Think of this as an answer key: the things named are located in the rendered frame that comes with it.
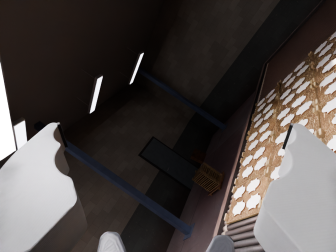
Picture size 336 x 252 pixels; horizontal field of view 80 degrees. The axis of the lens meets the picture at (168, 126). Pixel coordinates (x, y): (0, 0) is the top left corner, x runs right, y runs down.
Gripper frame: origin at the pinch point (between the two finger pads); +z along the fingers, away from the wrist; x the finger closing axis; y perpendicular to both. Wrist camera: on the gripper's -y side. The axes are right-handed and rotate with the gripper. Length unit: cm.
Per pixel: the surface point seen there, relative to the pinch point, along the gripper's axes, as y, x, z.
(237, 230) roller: 132, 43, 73
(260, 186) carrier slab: 109, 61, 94
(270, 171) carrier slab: 100, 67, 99
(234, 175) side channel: 139, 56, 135
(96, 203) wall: 440, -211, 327
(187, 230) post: 440, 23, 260
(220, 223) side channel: 147, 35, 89
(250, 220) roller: 120, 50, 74
